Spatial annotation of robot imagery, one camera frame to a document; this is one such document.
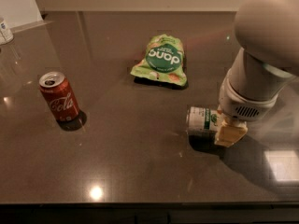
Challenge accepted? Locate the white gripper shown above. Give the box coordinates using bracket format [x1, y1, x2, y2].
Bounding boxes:
[214, 77, 278, 147]

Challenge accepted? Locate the green white 7up can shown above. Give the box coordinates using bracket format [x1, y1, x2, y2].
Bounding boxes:
[186, 106, 222, 136]

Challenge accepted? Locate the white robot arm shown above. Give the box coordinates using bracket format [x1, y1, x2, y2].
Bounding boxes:
[215, 0, 299, 147]

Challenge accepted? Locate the red Coca-Cola can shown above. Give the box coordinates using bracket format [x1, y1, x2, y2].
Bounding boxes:
[39, 72, 79, 122]

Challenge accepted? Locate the green Dang snack bag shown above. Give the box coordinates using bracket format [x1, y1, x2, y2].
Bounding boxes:
[131, 35, 187, 87]

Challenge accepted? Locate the white container with label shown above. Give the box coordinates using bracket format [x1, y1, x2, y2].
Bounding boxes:
[0, 17, 14, 45]

